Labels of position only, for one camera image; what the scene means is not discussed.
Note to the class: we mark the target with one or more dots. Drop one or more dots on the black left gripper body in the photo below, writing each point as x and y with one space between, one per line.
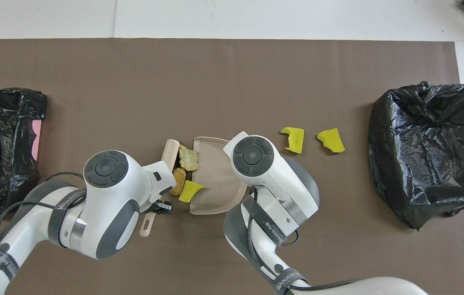
165 207

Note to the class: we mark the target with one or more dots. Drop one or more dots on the yellow sponge wedge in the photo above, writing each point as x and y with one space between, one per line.
189 191

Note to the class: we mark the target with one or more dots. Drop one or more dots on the brown sponge chunk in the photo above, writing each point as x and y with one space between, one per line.
178 180

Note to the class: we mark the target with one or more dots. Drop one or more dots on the beige plastic dustpan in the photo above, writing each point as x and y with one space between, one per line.
215 184

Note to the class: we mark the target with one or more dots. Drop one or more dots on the yellow notched sponge piece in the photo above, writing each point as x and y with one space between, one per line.
295 140

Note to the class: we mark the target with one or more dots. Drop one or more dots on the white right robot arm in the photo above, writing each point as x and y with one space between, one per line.
264 172

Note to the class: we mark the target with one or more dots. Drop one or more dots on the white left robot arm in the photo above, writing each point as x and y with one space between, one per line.
105 205

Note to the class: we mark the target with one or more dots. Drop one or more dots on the pink plastic bin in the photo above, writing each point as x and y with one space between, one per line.
36 139

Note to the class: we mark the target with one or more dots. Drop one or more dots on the black plastic trash bag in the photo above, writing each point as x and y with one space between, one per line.
2 155
412 155

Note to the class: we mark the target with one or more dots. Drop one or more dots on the brown table mat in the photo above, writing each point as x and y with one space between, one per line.
256 73

